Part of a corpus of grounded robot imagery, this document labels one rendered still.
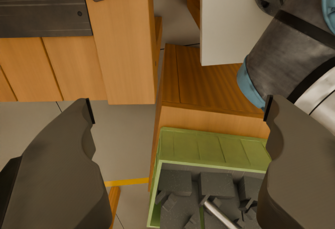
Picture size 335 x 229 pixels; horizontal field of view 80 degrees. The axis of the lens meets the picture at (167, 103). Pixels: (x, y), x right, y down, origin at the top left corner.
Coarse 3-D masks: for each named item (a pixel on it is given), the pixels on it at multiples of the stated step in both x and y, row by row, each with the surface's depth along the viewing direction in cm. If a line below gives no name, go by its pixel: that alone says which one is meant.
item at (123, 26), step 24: (120, 0) 44; (144, 0) 44; (96, 24) 47; (120, 24) 47; (144, 24) 47; (96, 48) 50; (120, 48) 50; (144, 48) 50; (120, 72) 53; (144, 72) 53; (120, 96) 57; (144, 96) 57
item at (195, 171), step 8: (168, 168) 82; (176, 168) 82; (184, 168) 82; (192, 168) 82; (200, 168) 81; (208, 168) 81; (216, 168) 81; (192, 176) 84; (232, 176) 84; (240, 176) 84; (248, 176) 84; (256, 176) 84; (264, 176) 84; (200, 200) 93
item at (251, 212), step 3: (252, 204) 82; (255, 204) 80; (249, 207) 82; (252, 207) 80; (255, 207) 78; (249, 210) 80; (252, 210) 80; (255, 210) 79; (246, 213) 80; (249, 213) 79; (252, 213) 80; (255, 213) 80; (249, 216) 79; (252, 216) 79; (252, 219) 79
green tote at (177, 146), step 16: (176, 128) 77; (160, 144) 71; (176, 144) 70; (192, 144) 71; (208, 144) 72; (224, 144) 74; (240, 144) 75; (256, 144) 76; (160, 160) 63; (176, 160) 63; (192, 160) 64; (208, 160) 66; (224, 160) 67; (240, 160) 68; (256, 160) 69; (160, 208) 91
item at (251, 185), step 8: (240, 184) 84; (248, 184) 82; (256, 184) 83; (240, 192) 83; (248, 192) 80; (256, 192) 81; (240, 200) 82; (256, 200) 79; (248, 224) 79; (256, 224) 80
